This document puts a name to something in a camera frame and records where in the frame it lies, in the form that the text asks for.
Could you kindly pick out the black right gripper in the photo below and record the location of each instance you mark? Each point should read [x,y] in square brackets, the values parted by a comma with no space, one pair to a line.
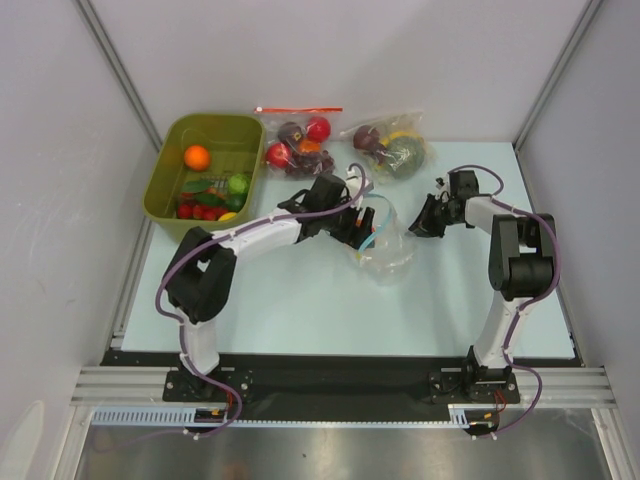
[433,216]

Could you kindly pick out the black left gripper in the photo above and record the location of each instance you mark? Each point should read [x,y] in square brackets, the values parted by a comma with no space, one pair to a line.
[352,235]

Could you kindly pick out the clear zip top bag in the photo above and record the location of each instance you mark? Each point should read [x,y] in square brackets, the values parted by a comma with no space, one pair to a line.
[388,252]

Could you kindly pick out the green fake fruit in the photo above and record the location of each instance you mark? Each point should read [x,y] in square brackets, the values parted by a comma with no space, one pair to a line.
[239,184]

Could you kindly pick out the yellow fake lemon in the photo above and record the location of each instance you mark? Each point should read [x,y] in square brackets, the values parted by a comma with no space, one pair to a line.
[227,216]

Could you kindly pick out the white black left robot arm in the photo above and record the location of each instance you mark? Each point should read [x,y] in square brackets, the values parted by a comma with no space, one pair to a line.
[196,286]

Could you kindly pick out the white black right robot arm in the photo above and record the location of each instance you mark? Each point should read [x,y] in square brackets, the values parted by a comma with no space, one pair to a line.
[523,266]

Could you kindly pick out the clear bag with melon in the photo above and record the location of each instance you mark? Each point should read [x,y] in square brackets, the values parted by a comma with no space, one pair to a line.
[392,145]

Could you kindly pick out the red zip bag of food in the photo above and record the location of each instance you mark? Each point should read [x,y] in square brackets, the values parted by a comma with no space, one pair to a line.
[296,140]

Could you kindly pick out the red fake strawberries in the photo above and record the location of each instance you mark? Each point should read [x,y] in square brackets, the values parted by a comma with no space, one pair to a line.
[201,200]

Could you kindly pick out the olive green plastic bin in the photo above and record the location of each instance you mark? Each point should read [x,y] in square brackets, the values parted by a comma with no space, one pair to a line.
[235,143]

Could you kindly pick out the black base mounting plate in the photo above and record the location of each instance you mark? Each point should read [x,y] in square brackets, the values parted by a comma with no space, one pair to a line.
[376,408]

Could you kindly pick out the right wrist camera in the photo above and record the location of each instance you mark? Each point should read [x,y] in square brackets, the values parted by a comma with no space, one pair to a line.
[443,192]

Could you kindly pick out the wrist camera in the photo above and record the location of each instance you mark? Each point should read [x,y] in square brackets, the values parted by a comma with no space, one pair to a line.
[443,192]
[358,183]

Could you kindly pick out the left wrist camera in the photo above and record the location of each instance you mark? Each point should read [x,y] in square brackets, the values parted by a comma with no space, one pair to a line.
[358,183]

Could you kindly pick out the white cable duct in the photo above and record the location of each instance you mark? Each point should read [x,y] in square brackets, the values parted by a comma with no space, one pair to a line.
[443,416]

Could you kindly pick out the aluminium frame rail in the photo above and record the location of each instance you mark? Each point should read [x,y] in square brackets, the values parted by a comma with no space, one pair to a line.
[138,386]

